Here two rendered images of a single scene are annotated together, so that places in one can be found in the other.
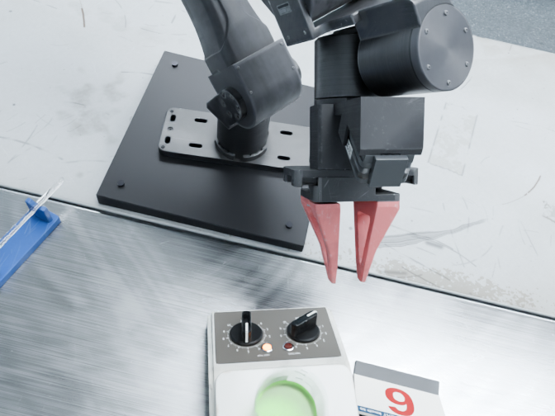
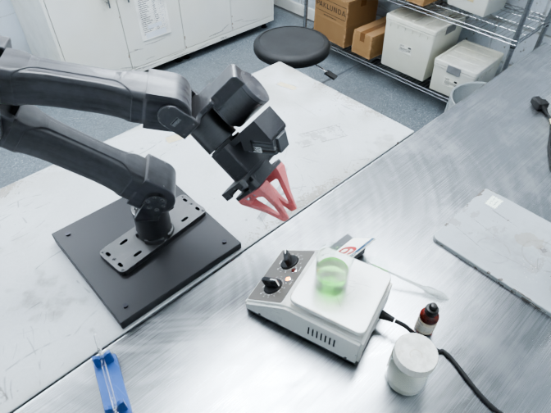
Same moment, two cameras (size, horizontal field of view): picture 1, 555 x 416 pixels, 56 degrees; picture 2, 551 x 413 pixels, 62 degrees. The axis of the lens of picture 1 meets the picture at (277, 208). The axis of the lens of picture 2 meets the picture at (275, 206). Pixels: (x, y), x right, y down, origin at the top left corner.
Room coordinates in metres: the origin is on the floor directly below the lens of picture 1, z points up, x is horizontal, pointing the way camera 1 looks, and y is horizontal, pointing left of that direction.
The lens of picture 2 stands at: (-0.13, 0.30, 1.56)
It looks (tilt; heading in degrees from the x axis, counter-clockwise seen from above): 45 degrees down; 315
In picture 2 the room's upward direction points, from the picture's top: straight up
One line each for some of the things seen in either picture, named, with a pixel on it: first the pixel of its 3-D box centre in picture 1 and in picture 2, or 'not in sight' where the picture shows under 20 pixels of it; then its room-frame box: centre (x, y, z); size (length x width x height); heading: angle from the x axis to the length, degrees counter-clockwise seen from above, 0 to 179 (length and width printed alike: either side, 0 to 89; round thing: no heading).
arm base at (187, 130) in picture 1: (243, 124); (152, 219); (0.42, 0.06, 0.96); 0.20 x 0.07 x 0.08; 95
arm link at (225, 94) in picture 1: (253, 90); (152, 192); (0.41, 0.05, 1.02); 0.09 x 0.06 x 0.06; 142
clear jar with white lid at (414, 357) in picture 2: not in sight; (410, 365); (-0.06, -0.04, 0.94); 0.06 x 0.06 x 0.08
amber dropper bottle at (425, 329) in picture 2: not in sight; (429, 316); (-0.04, -0.13, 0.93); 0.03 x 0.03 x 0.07
